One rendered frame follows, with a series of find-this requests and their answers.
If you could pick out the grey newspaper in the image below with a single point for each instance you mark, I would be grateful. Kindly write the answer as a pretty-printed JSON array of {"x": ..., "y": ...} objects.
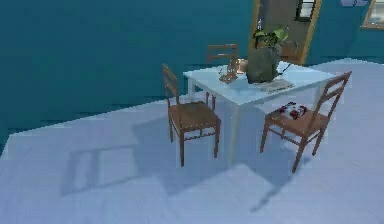
[{"x": 275, "y": 85}]

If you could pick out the black framed picture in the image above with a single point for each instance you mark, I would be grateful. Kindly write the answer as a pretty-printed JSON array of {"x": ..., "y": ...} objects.
[{"x": 305, "y": 10}]

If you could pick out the wooden door frame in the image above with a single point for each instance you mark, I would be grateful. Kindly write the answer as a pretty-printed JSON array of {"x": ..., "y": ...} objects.
[{"x": 311, "y": 31}]

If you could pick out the house plant in grey pot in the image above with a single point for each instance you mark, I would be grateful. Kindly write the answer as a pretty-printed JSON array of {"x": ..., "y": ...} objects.
[{"x": 263, "y": 63}]

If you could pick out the black pen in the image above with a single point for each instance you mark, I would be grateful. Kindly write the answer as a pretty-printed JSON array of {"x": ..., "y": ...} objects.
[{"x": 285, "y": 69}]

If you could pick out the brown wooden chair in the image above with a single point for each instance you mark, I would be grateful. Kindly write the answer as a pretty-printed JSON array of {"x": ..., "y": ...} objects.
[
  {"x": 222, "y": 52},
  {"x": 191, "y": 116},
  {"x": 289, "y": 50},
  {"x": 305, "y": 123}
]

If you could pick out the brown chalice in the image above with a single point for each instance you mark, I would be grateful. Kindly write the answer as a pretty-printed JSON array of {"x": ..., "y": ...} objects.
[{"x": 230, "y": 71}]

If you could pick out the white dining table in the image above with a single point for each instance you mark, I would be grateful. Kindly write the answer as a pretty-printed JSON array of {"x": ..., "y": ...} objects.
[{"x": 240, "y": 90}]

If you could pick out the wooden framed window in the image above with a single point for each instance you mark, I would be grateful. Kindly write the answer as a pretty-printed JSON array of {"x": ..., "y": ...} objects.
[{"x": 374, "y": 15}]

